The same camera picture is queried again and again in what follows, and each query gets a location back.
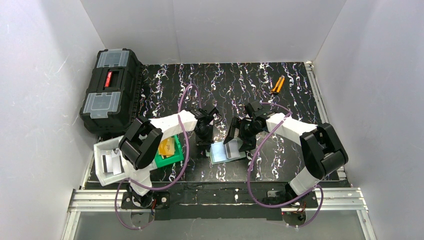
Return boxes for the green plastic bin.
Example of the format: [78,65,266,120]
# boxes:
[154,135,184,168]

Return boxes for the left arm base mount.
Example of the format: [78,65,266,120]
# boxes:
[117,190,171,229]

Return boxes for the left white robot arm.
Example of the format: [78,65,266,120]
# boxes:
[118,106,220,197]

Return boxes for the black toolbox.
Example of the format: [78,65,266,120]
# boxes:
[79,48,143,138]

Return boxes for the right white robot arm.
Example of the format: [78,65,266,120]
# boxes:
[223,101,349,200]

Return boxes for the white bin with silver cards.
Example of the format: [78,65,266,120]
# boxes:
[93,136,129,187]

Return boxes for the silver credit cards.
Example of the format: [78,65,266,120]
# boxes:
[100,148,124,176]

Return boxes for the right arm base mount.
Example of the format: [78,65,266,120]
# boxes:
[262,184,324,229]

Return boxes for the gold credit cards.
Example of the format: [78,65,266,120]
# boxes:
[158,137,176,159]

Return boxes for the aluminium frame rail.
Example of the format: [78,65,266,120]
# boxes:
[62,61,376,240]

